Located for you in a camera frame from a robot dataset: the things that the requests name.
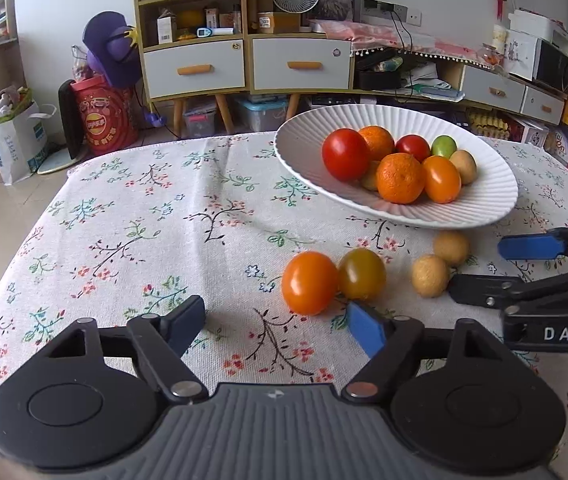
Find green lime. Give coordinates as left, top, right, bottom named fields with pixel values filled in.
left=431, top=135, right=459, bottom=159

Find small red tomato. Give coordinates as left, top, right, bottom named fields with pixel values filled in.
left=395, top=134, right=431, bottom=163

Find white paper bag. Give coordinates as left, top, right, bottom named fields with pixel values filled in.
left=0, top=102, right=57, bottom=186

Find brown cardboard box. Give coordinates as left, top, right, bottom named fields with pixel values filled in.
left=257, top=11, right=301, bottom=34

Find glass jar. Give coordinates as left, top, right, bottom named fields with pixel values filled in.
left=481, top=44, right=505, bottom=68

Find black case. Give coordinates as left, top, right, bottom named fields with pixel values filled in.
left=354, top=70, right=401, bottom=92

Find long wooden media stand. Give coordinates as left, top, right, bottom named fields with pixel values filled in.
left=351, top=50, right=567, bottom=126

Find orange tomato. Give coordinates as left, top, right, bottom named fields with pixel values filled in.
left=281, top=251, right=340, bottom=316
left=422, top=155, right=463, bottom=204

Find tall wooden shelf cabinet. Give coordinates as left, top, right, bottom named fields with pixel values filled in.
left=131, top=0, right=252, bottom=133

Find white microwave oven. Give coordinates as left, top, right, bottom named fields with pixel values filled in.
left=531, top=37, right=568, bottom=98

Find orange mandarin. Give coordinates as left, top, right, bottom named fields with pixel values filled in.
left=358, top=125, right=396, bottom=162
left=376, top=152, right=427, bottom=205

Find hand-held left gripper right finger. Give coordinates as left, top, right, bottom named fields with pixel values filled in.
left=341, top=300, right=512, bottom=403

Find large red tomato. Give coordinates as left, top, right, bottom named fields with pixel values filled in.
left=321, top=128, right=371, bottom=182

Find purple hat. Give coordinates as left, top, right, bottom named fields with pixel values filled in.
left=82, top=11, right=142, bottom=88

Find clear plastic storage box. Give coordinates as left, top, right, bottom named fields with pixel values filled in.
left=182, top=100, right=218, bottom=138

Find greenish unripe tomato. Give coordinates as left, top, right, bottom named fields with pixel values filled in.
left=338, top=248, right=387, bottom=302

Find yellow egg cartons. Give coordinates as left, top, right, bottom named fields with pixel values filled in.
left=466, top=109, right=510, bottom=138

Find white printer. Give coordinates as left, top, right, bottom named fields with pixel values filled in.
left=508, top=9, right=568, bottom=58

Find tan longan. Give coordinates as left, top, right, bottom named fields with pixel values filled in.
left=411, top=254, right=451, bottom=298
left=449, top=149, right=478, bottom=185
left=432, top=230, right=471, bottom=267
left=361, top=161, right=381, bottom=192

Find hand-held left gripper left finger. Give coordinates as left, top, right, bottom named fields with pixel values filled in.
left=44, top=295, right=210, bottom=403

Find white ribbed plate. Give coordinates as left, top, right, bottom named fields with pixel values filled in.
left=274, top=105, right=520, bottom=227

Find plush toys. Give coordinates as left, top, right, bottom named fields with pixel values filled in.
left=0, top=85, right=32, bottom=118

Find blue-lidded plastic storage box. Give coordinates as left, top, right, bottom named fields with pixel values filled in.
left=236, top=97, right=290, bottom=133

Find red snack bucket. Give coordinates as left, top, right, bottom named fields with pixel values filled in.
left=70, top=74, right=140, bottom=157

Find low wooden drawer cabinet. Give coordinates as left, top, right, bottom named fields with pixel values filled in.
left=247, top=30, right=355, bottom=121

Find white printed box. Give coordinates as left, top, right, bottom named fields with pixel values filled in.
left=504, top=30, right=539, bottom=81

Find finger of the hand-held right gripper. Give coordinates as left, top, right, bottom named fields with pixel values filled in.
left=497, top=218, right=568, bottom=266
left=448, top=262, right=568, bottom=311

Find pink cloth cover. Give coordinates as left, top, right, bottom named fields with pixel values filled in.
left=309, top=19, right=492, bottom=68

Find black panel on white base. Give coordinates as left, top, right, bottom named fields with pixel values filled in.
left=38, top=79, right=86, bottom=175

